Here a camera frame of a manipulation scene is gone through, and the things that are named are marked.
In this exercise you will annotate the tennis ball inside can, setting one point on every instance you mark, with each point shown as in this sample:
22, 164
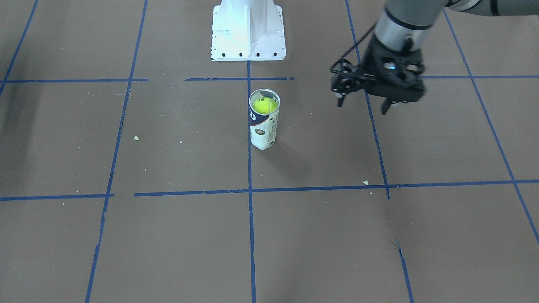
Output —
265, 105

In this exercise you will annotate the clear plastic tennis ball can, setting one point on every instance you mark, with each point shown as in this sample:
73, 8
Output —
263, 128

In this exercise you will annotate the black far camera mount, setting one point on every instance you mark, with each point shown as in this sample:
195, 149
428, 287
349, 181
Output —
348, 78

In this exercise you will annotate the white pedestal base plate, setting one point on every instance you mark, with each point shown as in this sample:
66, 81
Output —
245, 30

